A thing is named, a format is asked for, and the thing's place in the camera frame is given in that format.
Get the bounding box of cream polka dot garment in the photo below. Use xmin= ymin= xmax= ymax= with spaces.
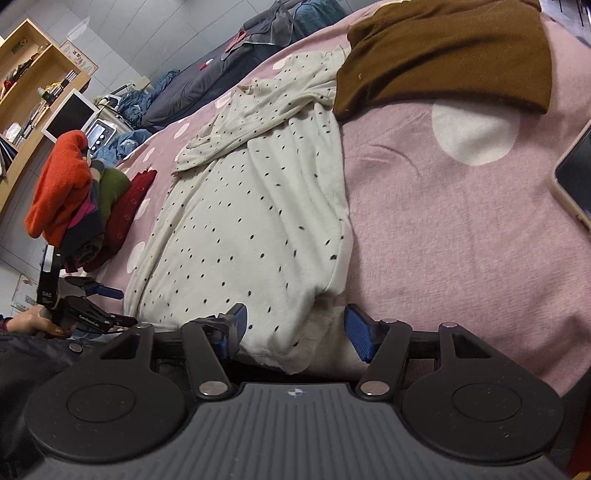
xmin=124 ymin=48 xmax=353 ymax=374

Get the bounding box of person's left hand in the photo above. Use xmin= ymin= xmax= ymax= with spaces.
xmin=1 ymin=305 xmax=76 ymax=338

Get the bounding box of red knit garment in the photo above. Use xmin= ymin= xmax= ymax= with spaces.
xmin=83 ymin=170 xmax=157 ymax=272

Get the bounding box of green knit garment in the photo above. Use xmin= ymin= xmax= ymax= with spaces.
xmin=98 ymin=167 xmax=131 ymax=223

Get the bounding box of orange knit garment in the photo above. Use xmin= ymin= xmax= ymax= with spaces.
xmin=24 ymin=130 xmax=93 ymax=247

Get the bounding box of pink polka dot bedsheet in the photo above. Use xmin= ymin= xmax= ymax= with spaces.
xmin=99 ymin=1 xmax=590 ymax=393

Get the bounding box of white monitor machine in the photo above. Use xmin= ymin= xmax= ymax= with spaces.
xmin=41 ymin=89 xmax=122 ymax=154

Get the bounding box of blue crumpled blanket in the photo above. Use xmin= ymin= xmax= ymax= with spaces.
xmin=91 ymin=70 xmax=180 ymax=167

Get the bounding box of wooden shelf cabinet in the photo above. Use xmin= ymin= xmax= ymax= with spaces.
xmin=1 ymin=19 xmax=91 ymax=209

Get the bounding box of massage bed dark cover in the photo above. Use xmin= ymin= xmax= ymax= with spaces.
xmin=141 ymin=0 xmax=346 ymax=133

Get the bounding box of small red white object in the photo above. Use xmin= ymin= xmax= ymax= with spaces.
xmin=198 ymin=58 xmax=213 ymax=71

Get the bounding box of smartphone pink case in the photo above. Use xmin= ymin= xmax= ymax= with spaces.
xmin=550 ymin=121 xmax=591 ymax=234

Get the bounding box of red cloth on bed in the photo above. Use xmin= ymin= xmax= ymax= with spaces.
xmin=224 ymin=29 xmax=247 ymax=53

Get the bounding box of brown knit garment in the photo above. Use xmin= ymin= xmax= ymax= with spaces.
xmin=334 ymin=1 xmax=553 ymax=121

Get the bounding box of grey towel on bed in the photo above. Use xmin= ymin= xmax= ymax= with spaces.
xmin=221 ymin=1 xmax=304 ymax=61

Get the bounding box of wall poster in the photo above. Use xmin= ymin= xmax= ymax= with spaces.
xmin=60 ymin=40 xmax=98 ymax=77

